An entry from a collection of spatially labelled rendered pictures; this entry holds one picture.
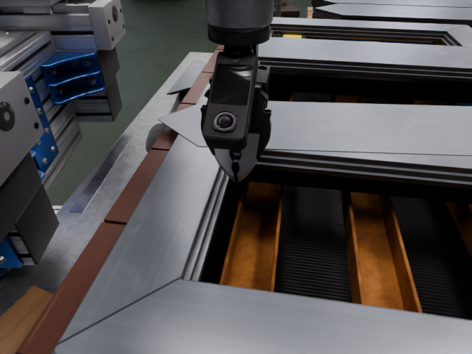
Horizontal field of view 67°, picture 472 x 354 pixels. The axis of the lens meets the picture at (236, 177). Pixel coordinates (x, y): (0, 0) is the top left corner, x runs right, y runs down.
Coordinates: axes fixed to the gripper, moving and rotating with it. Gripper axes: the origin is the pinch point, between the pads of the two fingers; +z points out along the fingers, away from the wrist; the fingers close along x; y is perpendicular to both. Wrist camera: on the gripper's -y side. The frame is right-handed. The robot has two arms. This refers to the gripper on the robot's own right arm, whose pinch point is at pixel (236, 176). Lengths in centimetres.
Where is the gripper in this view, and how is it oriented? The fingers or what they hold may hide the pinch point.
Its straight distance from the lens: 50.6
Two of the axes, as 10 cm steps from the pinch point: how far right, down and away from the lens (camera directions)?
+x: -9.9, -1.0, 1.3
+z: 0.0, 7.9, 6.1
